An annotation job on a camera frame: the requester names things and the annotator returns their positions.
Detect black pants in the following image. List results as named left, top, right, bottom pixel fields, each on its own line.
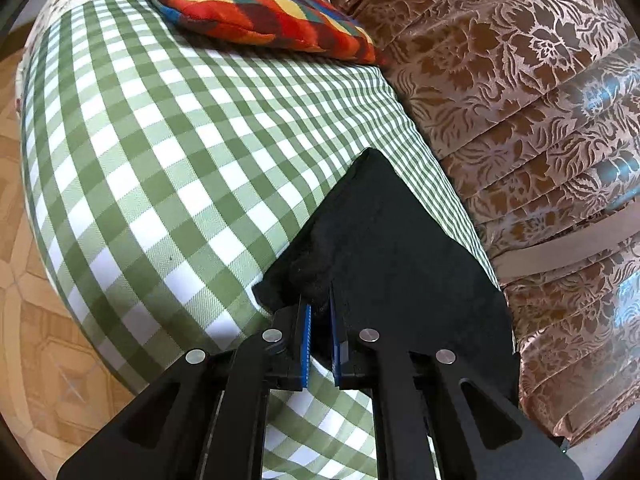
left=252, top=147, right=521, bottom=411

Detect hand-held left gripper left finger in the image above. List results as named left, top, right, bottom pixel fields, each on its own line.
left=56, top=303, right=313, bottom=480

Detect beige curtain tieback band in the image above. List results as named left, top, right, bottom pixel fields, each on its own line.
left=495, top=230, right=640, bottom=286

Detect colourful checked pillow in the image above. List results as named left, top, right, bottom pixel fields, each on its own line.
left=118, top=0, right=378, bottom=66

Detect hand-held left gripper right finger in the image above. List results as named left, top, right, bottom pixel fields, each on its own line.
left=327, top=284, right=584, bottom=480

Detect brown floral curtain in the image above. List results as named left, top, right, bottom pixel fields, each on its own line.
left=275, top=0, right=640, bottom=446

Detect green checked bedsheet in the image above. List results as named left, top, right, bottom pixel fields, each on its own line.
left=20, top=0, right=501, bottom=480

